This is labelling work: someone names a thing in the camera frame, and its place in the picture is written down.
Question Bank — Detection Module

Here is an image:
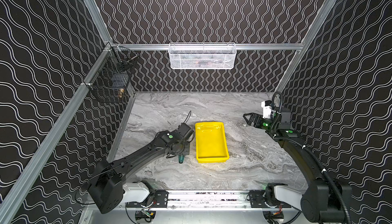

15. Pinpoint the green handled screwdriver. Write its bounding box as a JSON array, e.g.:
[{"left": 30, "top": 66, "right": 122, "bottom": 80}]
[{"left": 178, "top": 155, "right": 185, "bottom": 164}]

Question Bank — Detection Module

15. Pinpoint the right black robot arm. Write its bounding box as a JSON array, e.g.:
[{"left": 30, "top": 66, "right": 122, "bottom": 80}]
[{"left": 243, "top": 108, "right": 352, "bottom": 224}]

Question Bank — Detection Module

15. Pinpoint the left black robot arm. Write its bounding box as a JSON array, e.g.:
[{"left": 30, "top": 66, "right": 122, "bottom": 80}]
[{"left": 85, "top": 123, "right": 195, "bottom": 214}]

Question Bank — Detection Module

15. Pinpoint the yellow plastic bin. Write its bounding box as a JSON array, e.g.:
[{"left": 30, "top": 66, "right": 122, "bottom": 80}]
[{"left": 195, "top": 122, "right": 230, "bottom": 163}]

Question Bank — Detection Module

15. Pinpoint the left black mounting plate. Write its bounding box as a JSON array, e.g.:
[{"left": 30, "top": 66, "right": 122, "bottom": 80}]
[{"left": 129, "top": 190, "right": 169, "bottom": 209}]

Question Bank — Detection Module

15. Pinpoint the black mounting plate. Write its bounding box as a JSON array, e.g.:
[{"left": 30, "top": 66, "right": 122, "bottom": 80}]
[
  {"left": 129, "top": 190, "right": 169, "bottom": 209},
  {"left": 246, "top": 190, "right": 291, "bottom": 209}
]

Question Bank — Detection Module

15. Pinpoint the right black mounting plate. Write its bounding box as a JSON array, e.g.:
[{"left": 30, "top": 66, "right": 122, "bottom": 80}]
[{"left": 246, "top": 190, "right": 291, "bottom": 209}]

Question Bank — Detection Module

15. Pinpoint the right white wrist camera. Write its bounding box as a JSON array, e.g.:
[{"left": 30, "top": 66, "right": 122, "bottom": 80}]
[{"left": 261, "top": 100, "right": 273, "bottom": 119}]

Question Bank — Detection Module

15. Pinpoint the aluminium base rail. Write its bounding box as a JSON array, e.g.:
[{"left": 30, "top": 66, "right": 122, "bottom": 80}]
[{"left": 82, "top": 189, "right": 307, "bottom": 210}]

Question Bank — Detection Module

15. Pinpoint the white mesh wall basket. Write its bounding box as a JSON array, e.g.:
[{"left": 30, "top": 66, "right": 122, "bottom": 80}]
[{"left": 168, "top": 42, "right": 237, "bottom": 70}]

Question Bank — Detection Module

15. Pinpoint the black wire wall basket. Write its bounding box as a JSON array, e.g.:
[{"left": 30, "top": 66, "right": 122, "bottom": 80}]
[{"left": 88, "top": 47, "right": 139, "bottom": 104}]

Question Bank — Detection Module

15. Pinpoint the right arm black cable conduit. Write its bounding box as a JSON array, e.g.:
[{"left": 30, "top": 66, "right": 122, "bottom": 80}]
[{"left": 271, "top": 91, "right": 352, "bottom": 224}]

